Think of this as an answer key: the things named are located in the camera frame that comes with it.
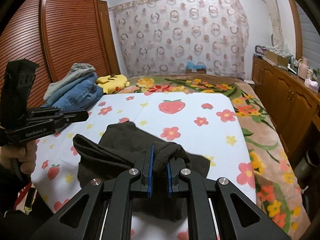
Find open cardboard box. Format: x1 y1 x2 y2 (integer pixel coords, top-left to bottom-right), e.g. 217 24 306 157
264 46 293 67

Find blue packets box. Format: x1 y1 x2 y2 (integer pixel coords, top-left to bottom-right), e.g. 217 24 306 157
185 60 208 75

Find pink tissue box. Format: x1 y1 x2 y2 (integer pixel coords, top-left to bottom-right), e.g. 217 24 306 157
304 79 320 91

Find person's left hand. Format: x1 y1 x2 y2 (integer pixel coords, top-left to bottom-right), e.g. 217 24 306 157
0 140 38 177

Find red white printed cloth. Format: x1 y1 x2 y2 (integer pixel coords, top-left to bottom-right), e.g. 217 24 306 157
14 182 34 214

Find black pants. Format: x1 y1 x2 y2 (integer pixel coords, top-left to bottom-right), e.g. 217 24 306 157
72 121 211 222

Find white floral strawberry sheet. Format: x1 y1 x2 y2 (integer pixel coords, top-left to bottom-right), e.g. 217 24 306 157
32 92 257 240

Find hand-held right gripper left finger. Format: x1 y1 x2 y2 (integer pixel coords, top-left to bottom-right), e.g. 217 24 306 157
30 144 154 240

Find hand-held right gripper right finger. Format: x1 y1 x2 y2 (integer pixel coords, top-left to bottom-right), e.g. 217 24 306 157
167 158 290 240

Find circle patterned curtain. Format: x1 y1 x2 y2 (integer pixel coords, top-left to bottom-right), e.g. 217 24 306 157
112 0 251 80

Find person's left forearm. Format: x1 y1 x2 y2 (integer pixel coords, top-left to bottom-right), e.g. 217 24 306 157
0 165 55 240

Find wooden low cabinet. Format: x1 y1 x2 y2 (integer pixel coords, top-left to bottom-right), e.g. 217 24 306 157
251 55 320 172

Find grey window blind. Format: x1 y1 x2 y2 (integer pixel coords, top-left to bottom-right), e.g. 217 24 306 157
295 2 320 64

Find grey trash can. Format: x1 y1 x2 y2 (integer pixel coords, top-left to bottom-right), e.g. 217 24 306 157
294 149 320 181

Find tied pale drape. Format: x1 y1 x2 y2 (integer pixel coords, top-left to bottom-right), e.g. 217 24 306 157
260 0 288 48

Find grey folded pants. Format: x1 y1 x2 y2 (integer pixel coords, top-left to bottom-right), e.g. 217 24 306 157
44 63 97 101

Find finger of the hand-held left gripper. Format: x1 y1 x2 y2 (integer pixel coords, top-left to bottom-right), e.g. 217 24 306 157
29 111 89 131
30 106 87 117

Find wooden slatted wardrobe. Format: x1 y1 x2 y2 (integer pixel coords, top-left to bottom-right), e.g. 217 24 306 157
0 0 121 127

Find pink bottle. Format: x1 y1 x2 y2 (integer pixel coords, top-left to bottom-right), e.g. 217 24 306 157
297 57 309 79

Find yellow plush toy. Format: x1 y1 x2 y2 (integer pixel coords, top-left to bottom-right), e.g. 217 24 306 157
96 74 131 95

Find blue folded jeans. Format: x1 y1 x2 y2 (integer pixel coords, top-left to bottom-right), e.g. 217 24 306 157
46 72 103 111

